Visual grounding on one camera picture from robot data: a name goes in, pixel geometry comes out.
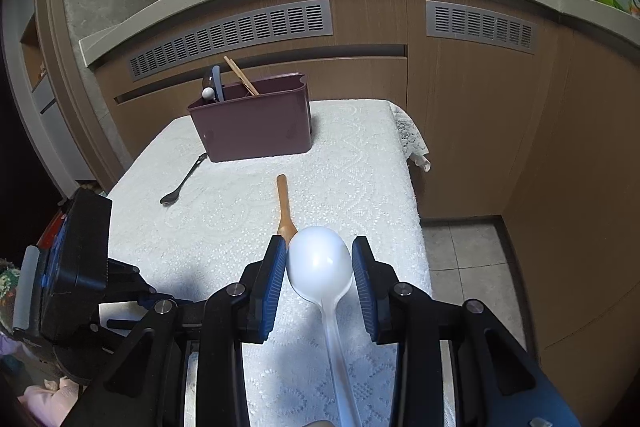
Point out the maroon plastic utensil holder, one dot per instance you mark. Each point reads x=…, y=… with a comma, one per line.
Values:
x=250, y=127

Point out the white lace tablecloth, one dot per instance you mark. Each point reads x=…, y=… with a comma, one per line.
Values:
x=340, y=167

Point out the dark metal spoon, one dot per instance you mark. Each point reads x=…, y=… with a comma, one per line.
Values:
x=207, y=79

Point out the white shelf cabinet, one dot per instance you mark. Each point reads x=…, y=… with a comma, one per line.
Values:
x=47, y=107

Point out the pink cloth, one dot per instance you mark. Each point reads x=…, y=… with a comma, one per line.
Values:
x=47, y=399

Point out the wooden chopstick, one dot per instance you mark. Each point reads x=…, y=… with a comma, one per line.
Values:
x=248, y=83
x=235, y=69

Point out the blue-grey spoon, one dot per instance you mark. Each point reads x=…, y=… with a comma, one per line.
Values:
x=217, y=82

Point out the colourful knitted cloth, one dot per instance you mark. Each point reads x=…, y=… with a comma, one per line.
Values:
x=7, y=282

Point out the white plastic spoon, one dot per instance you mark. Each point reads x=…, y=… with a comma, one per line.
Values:
x=317, y=257

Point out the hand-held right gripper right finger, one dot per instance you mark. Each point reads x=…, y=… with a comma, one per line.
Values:
x=362, y=287

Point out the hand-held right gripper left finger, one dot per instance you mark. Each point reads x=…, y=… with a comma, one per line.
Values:
x=272, y=287

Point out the wide grey vent grille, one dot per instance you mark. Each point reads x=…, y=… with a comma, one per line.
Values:
x=225, y=32

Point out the long black metal spoon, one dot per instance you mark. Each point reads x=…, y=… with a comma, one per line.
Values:
x=182, y=182

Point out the wooden spoon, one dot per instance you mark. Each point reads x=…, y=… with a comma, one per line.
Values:
x=284, y=207

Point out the short grey vent grille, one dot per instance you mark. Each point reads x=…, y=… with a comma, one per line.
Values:
x=480, y=24

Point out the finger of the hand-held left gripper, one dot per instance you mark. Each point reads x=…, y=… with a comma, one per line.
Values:
x=127, y=284

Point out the red stool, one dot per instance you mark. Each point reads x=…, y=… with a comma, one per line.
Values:
x=50, y=234

